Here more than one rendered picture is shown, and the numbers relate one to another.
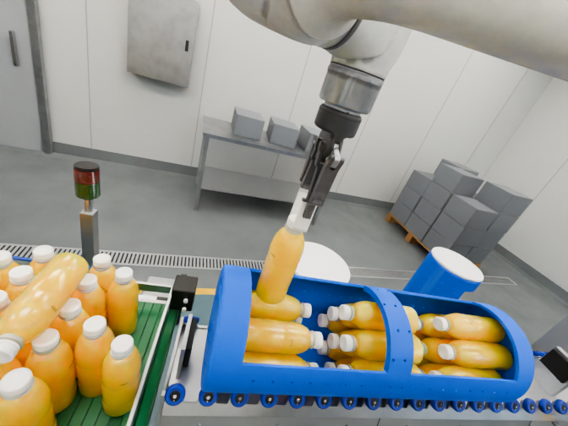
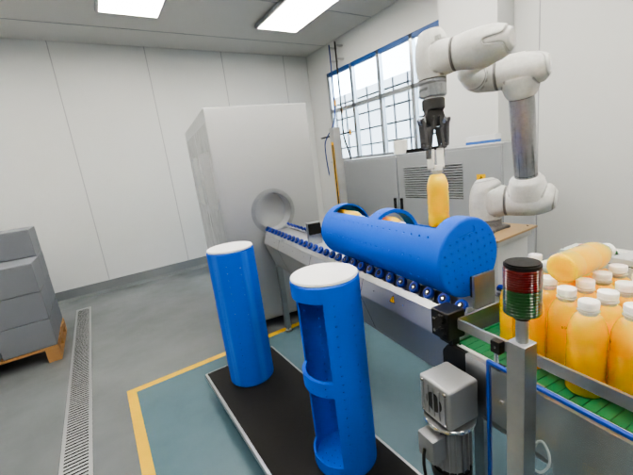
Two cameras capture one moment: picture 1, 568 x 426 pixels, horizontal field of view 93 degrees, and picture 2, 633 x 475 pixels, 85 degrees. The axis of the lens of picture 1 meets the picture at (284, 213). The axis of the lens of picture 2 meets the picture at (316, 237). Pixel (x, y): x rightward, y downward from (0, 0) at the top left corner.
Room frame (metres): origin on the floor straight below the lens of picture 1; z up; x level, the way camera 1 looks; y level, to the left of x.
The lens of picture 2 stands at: (1.12, 1.12, 1.48)
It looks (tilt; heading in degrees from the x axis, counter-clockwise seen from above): 12 degrees down; 262
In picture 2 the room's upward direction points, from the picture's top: 7 degrees counter-clockwise
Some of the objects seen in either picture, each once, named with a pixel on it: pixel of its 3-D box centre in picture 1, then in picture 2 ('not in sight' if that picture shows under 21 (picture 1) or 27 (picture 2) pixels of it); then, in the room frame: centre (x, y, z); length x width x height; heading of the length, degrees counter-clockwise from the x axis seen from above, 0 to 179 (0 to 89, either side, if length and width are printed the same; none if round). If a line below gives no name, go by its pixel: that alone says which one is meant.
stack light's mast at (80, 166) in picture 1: (87, 188); (522, 303); (0.67, 0.59, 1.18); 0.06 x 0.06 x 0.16
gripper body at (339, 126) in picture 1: (331, 135); (433, 112); (0.49, -0.03, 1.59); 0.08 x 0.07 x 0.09; 16
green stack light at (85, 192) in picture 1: (87, 187); (522, 300); (0.67, 0.59, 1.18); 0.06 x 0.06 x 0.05
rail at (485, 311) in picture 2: (153, 349); (503, 303); (0.41, 0.20, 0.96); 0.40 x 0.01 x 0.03; 16
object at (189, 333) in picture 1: (187, 346); (481, 289); (0.43, 0.12, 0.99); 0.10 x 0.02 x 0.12; 16
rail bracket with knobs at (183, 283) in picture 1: (182, 295); (448, 322); (0.61, 0.22, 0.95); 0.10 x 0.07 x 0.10; 16
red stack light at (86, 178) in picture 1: (87, 174); (522, 277); (0.67, 0.59, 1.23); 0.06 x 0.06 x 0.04
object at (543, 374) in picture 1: (554, 371); (314, 233); (0.79, -1.16, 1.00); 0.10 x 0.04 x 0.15; 16
